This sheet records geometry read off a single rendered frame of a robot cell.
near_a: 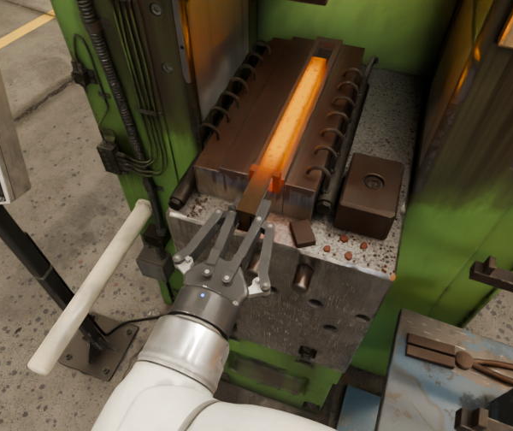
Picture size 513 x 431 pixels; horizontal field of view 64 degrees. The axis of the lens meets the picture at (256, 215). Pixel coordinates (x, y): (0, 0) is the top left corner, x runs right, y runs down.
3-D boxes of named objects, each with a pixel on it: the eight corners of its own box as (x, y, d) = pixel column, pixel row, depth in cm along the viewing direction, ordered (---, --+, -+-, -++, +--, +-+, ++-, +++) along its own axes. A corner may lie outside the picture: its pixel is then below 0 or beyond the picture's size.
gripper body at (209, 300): (168, 330, 51) (199, 268, 56) (232, 353, 49) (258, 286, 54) (156, 304, 45) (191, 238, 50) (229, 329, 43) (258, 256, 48)
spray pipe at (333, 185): (331, 216, 64) (333, 204, 62) (313, 212, 65) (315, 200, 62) (368, 92, 84) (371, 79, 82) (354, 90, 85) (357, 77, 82)
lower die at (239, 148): (310, 222, 67) (316, 187, 60) (197, 191, 71) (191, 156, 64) (357, 80, 91) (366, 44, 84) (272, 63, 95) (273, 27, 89)
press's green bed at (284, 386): (319, 418, 132) (343, 372, 96) (212, 379, 140) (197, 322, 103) (352, 276, 165) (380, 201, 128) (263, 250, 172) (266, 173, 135)
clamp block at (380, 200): (385, 243, 64) (396, 217, 59) (332, 228, 66) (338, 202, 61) (395, 188, 71) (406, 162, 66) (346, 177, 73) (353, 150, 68)
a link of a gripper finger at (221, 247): (215, 292, 52) (203, 290, 52) (238, 222, 58) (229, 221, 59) (211, 277, 49) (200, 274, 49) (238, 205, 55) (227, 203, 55)
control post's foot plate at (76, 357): (110, 385, 139) (103, 376, 132) (56, 363, 143) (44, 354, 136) (142, 327, 151) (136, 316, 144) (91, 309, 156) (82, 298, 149)
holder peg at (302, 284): (306, 296, 65) (308, 288, 63) (290, 292, 65) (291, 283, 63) (312, 274, 67) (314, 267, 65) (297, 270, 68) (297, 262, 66)
